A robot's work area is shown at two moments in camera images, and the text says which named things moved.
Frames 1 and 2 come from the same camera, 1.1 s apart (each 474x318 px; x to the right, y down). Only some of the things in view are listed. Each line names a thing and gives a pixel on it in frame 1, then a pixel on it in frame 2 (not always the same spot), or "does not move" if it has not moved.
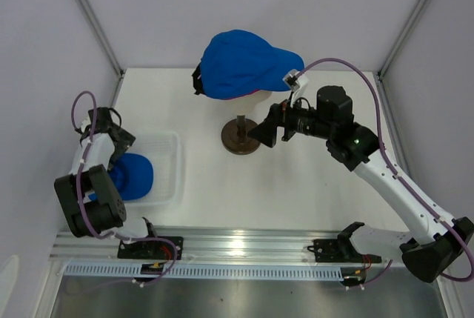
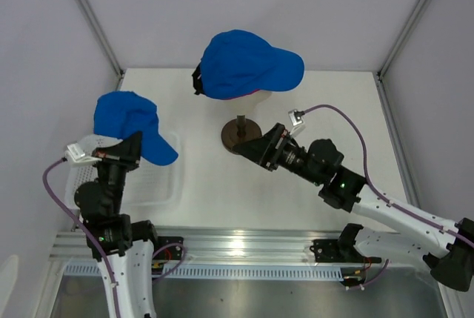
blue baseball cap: x=236 y=63 does not move
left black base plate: x=152 y=249 does not move
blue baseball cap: x=132 y=176 → x=121 y=113
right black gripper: x=279 y=116 → x=264 y=150
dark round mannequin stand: x=235 y=136 does not move
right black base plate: x=340 y=250 does not move
